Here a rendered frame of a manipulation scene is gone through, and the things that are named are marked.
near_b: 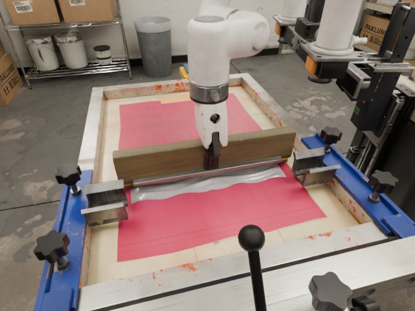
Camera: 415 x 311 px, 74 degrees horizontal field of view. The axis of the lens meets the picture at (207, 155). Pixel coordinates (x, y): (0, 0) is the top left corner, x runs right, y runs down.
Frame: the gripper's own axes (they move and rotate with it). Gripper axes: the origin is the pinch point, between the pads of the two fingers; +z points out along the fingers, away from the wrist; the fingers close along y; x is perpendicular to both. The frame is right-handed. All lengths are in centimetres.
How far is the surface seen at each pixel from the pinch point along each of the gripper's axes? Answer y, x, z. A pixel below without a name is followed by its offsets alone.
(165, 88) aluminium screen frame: 47.4, 4.4, 3.7
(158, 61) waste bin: 306, -12, 81
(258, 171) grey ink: -2.2, -11.6, 5.3
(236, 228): -16.5, -1.2, 5.4
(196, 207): -9.4, 5.2, 5.4
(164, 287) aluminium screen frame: -26.6, 13.7, 1.7
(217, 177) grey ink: -2.4, -1.4, 4.7
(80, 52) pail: 322, 80, 67
